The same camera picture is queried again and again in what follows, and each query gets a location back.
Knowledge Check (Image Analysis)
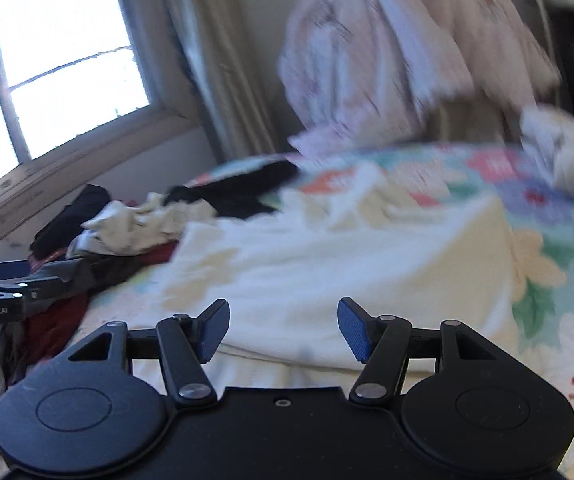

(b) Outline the barred window with beige frame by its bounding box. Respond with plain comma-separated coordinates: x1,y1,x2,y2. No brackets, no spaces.
0,0,203,261

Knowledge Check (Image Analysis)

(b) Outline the white printed crumpled cloth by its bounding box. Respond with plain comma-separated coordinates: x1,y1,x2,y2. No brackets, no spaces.
67,191,218,258

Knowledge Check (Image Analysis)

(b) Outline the grey garment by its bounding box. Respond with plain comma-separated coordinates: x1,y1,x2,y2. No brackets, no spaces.
42,255,143,291

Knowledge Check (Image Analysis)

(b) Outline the floral bedsheet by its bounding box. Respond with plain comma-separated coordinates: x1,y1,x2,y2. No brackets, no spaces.
87,142,574,480

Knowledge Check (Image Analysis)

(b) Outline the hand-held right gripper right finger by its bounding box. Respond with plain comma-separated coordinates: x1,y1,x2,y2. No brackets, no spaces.
337,297,498,406

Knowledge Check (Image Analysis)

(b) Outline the beige curtain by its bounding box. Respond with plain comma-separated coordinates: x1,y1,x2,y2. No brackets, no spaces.
152,0,308,171

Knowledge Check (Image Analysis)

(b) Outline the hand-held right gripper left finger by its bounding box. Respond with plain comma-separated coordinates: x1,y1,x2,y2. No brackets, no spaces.
67,298,231,406

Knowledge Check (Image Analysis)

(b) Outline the black folded garment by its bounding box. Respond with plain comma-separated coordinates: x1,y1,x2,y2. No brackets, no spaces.
30,184,113,258

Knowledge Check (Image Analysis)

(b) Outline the red garment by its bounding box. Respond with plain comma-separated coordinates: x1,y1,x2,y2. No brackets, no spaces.
22,242,183,361

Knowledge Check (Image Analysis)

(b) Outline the white pink printed quilt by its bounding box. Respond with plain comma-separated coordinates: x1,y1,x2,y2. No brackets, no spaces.
277,0,562,156

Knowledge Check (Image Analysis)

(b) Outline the white garment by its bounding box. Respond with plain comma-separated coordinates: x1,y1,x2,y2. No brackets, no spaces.
519,97,574,193

